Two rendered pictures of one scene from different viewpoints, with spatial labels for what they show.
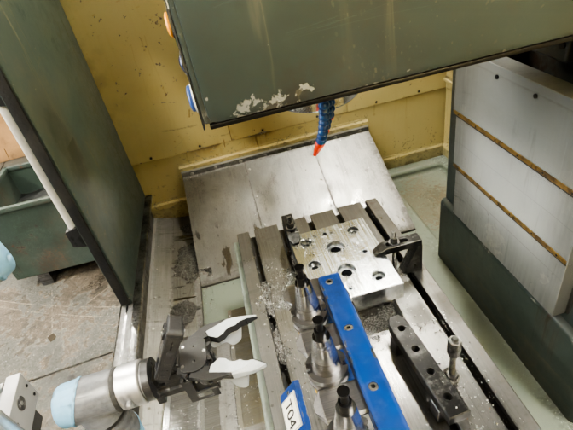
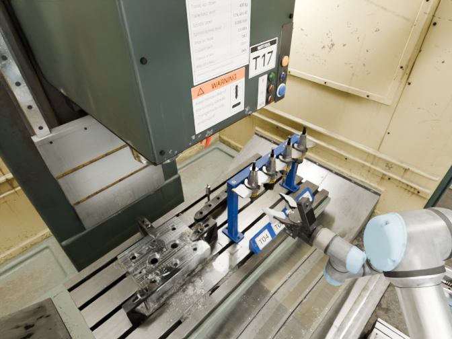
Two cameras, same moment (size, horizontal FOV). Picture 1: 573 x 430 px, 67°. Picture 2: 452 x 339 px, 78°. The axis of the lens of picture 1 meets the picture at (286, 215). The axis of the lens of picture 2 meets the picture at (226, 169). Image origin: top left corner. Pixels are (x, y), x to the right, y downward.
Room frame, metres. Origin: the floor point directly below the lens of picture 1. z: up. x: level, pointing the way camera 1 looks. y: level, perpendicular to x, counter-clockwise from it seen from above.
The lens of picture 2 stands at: (1.08, 0.54, 1.96)
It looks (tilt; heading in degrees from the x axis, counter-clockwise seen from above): 40 degrees down; 231
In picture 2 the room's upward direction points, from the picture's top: 1 degrees counter-clockwise
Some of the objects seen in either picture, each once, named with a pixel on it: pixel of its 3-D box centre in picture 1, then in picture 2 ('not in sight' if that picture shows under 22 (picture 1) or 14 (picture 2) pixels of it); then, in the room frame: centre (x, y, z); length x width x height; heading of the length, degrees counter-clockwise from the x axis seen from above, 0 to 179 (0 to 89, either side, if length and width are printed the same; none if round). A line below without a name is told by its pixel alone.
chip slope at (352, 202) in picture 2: not in sight; (272, 201); (0.16, -0.16, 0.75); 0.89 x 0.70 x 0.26; 95
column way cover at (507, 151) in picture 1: (510, 177); (114, 165); (0.84, -0.55, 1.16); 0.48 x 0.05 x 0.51; 5
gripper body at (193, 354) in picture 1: (182, 371); (303, 227); (0.48, 0.23, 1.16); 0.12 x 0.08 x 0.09; 95
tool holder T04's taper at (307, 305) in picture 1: (305, 297); (253, 175); (0.50, 0.00, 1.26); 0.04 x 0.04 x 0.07
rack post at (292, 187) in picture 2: not in sight; (292, 165); (0.12, -0.09, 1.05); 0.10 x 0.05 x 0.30; 95
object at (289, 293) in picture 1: (302, 293); (243, 192); (0.56, 0.00, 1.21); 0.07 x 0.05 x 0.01; 95
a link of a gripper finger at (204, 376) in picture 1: (210, 369); not in sight; (0.45, 0.18, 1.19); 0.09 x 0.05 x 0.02; 70
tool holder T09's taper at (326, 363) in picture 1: (323, 350); (271, 162); (0.39, -0.01, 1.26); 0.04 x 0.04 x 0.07
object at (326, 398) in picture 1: (338, 402); (278, 165); (0.34, -0.02, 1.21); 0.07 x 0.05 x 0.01; 95
